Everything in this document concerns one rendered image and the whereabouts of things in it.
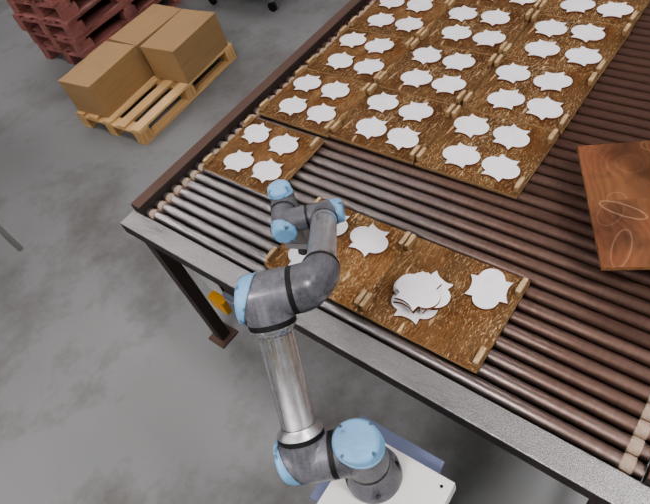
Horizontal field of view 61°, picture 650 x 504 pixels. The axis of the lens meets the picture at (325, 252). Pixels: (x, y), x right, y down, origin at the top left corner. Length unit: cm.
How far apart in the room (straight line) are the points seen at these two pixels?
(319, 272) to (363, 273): 61
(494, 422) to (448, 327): 30
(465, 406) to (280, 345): 58
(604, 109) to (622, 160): 44
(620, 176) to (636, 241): 26
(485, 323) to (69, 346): 249
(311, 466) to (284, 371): 24
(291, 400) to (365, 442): 20
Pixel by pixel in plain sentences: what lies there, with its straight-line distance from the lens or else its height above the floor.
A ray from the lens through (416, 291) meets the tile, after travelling 174.
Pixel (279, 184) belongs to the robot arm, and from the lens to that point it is 170.
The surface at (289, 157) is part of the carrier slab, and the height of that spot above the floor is 94.
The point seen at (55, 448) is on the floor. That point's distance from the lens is 325.
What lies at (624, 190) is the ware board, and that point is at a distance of 194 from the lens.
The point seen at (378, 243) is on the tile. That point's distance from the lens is 192.
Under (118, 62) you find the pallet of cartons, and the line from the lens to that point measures 477.
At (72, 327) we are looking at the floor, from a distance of 361.
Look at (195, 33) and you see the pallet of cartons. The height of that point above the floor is 41.
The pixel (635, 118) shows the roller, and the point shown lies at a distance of 238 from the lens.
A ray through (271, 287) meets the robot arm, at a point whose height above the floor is 145.
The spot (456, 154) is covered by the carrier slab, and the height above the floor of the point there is 95.
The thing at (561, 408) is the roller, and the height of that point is 92.
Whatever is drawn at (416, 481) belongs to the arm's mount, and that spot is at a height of 92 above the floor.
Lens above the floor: 242
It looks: 50 degrees down
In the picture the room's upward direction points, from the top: 20 degrees counter-clockwise
